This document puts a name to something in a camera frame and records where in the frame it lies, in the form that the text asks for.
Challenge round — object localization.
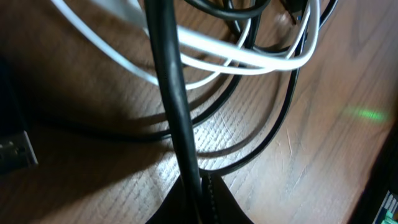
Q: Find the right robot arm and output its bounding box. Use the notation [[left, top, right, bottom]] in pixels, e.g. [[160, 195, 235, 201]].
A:
[[348, 123, 397, 224]]

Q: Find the thin black usb cable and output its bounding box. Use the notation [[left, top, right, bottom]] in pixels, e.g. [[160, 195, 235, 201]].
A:
[[183, 0, 339, 177]]

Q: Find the thick black usb cable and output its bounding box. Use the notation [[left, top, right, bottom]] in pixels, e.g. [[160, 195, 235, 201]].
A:
[[0, 0, 274, 224]]

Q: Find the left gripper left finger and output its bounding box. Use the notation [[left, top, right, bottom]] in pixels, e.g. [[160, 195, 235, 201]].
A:
[[146, 177, 189, 224]]

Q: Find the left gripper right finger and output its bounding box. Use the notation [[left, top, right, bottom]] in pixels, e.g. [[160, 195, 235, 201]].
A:
[[201, 174, 253, 224]]

